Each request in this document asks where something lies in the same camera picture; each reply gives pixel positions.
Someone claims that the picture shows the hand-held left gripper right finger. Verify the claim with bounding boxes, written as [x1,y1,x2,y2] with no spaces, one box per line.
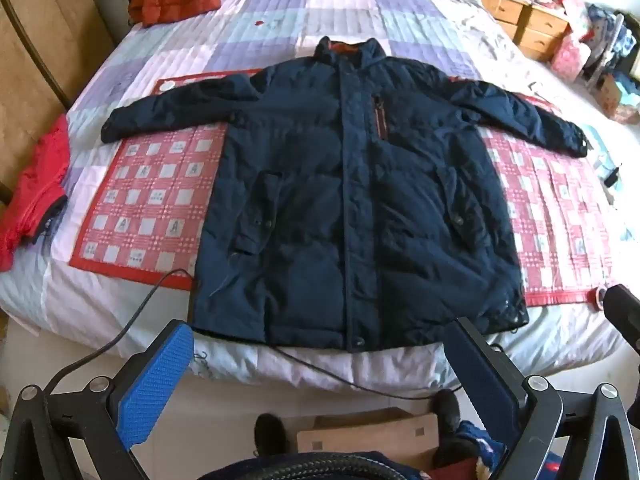
[444,317,640,480]

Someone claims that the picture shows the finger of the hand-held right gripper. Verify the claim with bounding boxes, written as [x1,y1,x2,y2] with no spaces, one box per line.
[602,284,640,356]

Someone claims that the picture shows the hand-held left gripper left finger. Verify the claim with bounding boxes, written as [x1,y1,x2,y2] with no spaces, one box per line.
[0,321,195,480]

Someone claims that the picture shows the navy padded jacket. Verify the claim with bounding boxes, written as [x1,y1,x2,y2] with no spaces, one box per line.
[100,36,593,353]

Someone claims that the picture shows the person's right black shoe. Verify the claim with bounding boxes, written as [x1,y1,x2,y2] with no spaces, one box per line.
[431,389,477,467]

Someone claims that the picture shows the person's black shoe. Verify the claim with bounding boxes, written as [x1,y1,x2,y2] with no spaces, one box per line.
[431,389,477,467]
[254,412,289,459]

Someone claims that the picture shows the person's patterned clothing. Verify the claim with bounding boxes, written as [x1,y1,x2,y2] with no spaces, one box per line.
[452,420,566,480]

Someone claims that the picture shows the brown cardboard board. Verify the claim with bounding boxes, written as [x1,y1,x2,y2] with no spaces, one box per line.
[296,407,441,467]

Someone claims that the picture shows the person's left black shoe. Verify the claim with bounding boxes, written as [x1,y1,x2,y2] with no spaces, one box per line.
[254,412,289,459]

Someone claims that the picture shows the red checked mat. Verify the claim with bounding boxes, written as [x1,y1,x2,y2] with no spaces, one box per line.
[70,67,618,308]

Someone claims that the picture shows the red garment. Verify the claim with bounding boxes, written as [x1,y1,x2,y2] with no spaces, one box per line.
[0,112,71,273]

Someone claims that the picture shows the pile of mixed clutter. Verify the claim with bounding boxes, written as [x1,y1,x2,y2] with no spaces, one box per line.
[550,0,640,126]

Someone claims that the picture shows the wooden nightstand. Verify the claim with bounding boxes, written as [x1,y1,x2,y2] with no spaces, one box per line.
[477,0,573,61]

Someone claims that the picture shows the wooden cabinet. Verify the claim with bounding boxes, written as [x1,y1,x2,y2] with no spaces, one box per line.
[0,0,116,201]

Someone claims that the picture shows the patchwork quilt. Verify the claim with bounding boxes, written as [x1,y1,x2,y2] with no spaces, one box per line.
[0,0,640,401]

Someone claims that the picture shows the black cable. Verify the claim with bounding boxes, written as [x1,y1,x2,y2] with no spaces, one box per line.
[42,267,503,401]

